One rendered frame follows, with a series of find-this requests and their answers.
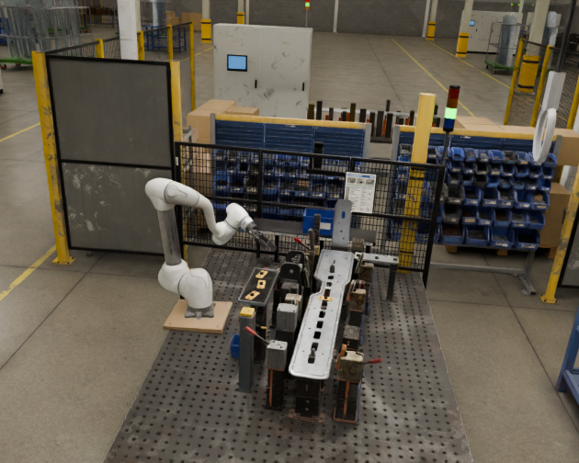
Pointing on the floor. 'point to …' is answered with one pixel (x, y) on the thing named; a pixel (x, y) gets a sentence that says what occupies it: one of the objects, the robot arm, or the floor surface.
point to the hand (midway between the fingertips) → (269, 247)
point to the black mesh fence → (290, 196)
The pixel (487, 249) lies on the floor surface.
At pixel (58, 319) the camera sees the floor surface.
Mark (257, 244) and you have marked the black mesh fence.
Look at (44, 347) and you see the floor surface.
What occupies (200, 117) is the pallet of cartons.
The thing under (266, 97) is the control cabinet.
